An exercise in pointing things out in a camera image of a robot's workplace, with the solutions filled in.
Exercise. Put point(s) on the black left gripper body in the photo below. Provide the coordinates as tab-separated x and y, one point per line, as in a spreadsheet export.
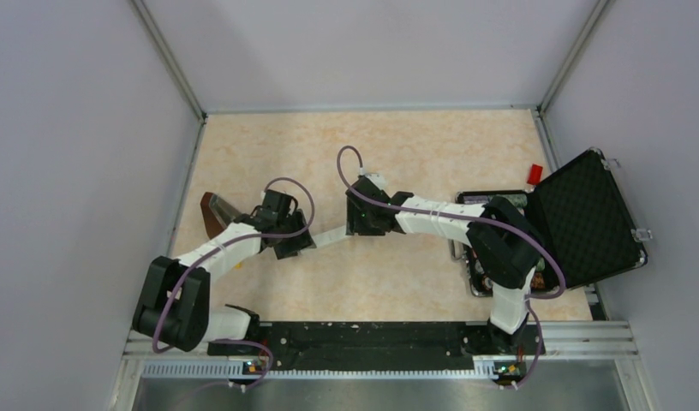
291	245

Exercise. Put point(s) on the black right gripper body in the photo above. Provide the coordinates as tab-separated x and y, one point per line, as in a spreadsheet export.
361	222

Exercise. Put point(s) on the white remote control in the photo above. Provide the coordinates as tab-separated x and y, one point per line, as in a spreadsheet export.
329	237

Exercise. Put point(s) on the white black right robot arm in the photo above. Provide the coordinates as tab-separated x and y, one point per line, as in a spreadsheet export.
502	239

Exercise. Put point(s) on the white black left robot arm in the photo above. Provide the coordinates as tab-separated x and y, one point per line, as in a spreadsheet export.
174	304

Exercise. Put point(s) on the brown round object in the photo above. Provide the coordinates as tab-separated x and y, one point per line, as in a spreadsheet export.
217	214

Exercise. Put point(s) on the red toy brick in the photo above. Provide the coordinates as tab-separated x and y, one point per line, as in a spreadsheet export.
535	175

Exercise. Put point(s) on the black poker chip case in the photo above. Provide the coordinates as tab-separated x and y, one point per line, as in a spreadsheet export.
583	219

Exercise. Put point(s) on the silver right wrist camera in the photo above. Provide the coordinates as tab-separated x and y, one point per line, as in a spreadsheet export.
377	180

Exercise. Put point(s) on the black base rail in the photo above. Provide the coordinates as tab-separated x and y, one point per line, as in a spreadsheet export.
380	346

